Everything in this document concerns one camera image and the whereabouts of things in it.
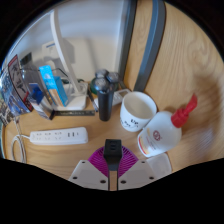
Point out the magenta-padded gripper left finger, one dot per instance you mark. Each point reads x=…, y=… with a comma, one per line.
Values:
x=87, y=173

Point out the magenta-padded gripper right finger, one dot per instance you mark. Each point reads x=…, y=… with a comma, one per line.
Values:
x=137, y=173

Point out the black charger block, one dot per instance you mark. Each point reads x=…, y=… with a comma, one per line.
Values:
x=112, y=150

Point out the clear plastic lid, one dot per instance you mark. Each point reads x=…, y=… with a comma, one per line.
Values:
x=161, y=164

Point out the white bottle with red cap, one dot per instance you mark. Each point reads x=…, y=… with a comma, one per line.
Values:
x=161, y=133

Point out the white power strip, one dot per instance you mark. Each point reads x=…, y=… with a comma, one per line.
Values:
x=58, y=136

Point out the white mug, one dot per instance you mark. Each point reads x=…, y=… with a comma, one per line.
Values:
x=136, y=113

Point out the black ruler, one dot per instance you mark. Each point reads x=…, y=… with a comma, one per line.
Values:
x=73, y=113

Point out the black electric shaver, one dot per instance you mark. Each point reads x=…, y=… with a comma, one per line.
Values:
x=106, y=103

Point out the black pen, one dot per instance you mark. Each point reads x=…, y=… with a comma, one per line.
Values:
x=92, y=100

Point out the white flat device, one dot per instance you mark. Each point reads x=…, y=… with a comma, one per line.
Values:
x=122, y=95

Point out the green round tin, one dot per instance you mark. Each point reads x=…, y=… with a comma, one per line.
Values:
x=93, y=86

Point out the light blue card package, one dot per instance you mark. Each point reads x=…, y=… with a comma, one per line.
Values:
x=50, y=80

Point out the robot model kit box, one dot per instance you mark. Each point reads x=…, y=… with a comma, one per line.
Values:
x=16, y=86

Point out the white desk lamp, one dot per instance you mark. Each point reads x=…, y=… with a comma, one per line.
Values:
x=61, y=50

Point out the grey metal desk frame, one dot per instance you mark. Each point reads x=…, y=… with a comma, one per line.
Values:
x=151, y=43

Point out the white wall socket panel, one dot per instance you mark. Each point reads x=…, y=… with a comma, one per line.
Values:
x=50, y=46

